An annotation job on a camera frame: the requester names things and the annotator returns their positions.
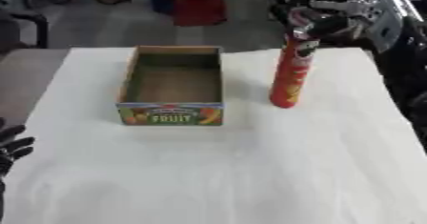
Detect cardboard box with green inside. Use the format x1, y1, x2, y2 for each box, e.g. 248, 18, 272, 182
114, 45, 226, 127

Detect black chair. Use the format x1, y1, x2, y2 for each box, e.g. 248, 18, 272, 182
0, 10, 51, 53

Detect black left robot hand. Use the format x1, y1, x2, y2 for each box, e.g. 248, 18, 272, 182
0, 117, 37, 178

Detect tall red snack can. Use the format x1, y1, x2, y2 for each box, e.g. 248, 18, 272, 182
268, 27, 322, 110

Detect blue container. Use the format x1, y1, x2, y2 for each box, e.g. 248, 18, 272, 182
150, 0, 177, 14

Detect red bag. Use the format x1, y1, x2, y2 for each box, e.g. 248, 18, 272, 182
170, 0, 229, 28

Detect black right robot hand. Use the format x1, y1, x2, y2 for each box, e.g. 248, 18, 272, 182
285, 0, 374, 42

